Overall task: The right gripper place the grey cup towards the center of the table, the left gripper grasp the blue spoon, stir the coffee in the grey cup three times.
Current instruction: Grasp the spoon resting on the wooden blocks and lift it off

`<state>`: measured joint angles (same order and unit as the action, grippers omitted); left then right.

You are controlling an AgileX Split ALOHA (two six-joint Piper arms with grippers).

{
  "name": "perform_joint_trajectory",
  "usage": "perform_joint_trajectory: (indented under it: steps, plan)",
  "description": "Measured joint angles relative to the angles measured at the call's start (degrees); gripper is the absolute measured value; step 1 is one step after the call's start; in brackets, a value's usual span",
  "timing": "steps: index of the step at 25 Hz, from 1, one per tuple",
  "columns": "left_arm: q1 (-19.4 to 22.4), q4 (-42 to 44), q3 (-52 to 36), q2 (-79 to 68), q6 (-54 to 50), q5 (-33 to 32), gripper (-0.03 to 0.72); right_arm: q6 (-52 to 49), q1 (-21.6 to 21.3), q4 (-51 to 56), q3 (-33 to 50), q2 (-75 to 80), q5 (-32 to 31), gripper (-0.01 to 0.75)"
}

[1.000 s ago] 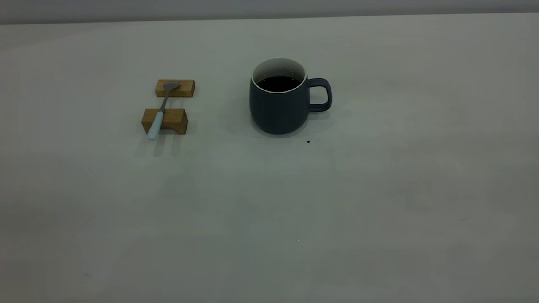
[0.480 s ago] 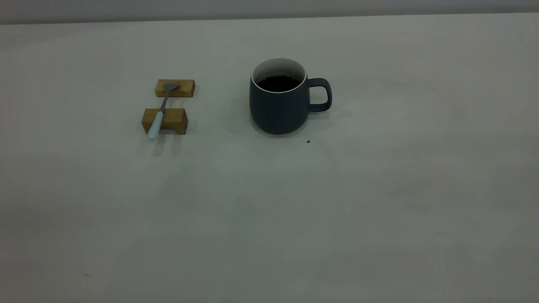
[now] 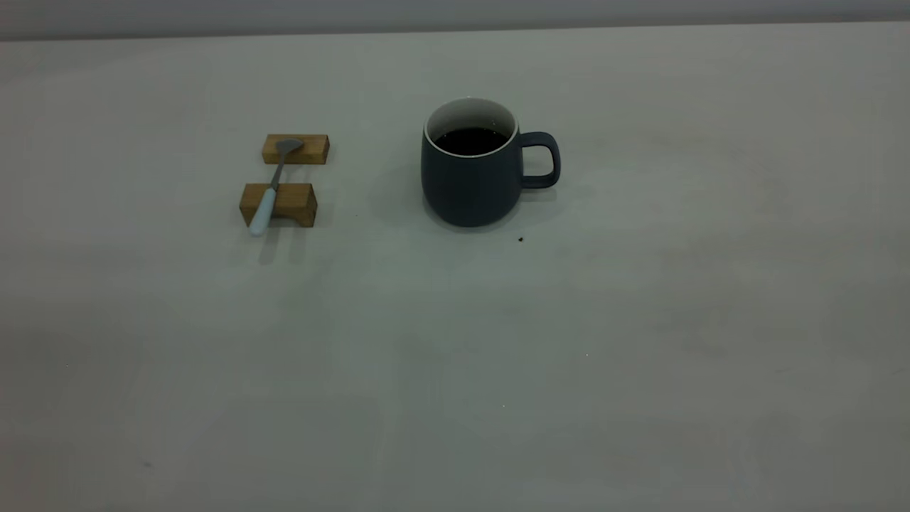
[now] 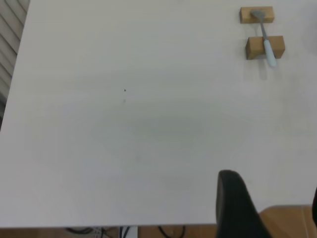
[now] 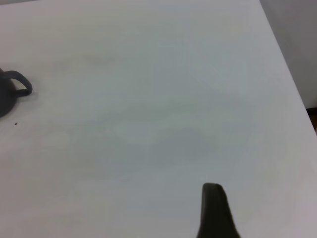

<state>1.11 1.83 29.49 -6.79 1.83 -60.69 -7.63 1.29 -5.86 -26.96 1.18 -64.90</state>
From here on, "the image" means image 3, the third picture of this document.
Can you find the dark grey ceramic mug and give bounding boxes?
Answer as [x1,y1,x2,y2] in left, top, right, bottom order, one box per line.
[420,97,562,228]

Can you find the spoon with pale blue handle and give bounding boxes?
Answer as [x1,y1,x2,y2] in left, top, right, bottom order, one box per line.
[247,138,305,236]

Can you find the black coffee liquid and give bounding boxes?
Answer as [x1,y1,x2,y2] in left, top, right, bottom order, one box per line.
[434,127,510,156]

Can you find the arched wooden block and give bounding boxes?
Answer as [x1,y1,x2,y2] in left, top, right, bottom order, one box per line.
[238,182,318,229]

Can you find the flat rectangular wooden block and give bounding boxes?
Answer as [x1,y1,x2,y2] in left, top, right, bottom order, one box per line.
[261,133,330,166]

